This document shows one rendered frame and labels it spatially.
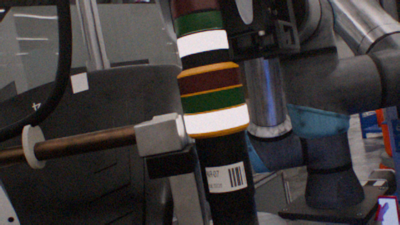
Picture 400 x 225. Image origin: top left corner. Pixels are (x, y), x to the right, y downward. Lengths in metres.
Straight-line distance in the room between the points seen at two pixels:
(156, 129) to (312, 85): 0.28
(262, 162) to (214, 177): 0.72
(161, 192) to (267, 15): 0.17
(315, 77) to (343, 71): 0.04
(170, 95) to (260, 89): 0.52
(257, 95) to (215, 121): 0.66
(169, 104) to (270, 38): 0.12
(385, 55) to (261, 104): 0.44
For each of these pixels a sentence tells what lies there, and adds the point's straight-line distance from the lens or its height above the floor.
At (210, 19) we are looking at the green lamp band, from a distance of 0.25.
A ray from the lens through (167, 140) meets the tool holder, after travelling 0.26.
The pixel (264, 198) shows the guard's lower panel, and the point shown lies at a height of 0.90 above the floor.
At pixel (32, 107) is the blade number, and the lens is 0.43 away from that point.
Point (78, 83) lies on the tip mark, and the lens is 0.44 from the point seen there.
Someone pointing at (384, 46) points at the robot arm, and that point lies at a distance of 0.57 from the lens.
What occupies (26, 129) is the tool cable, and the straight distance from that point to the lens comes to 0.30.
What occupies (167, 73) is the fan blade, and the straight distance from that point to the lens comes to 0.43.
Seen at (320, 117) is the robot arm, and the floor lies 1.33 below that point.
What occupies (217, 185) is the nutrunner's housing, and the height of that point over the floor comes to 1.32.
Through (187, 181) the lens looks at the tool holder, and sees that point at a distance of 0.26.
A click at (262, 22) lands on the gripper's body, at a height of 1.43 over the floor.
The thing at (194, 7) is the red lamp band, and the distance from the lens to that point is 0.25.
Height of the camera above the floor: 1.39
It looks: 3 degrees down
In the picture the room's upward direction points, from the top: 11 degrees counter-clockwise
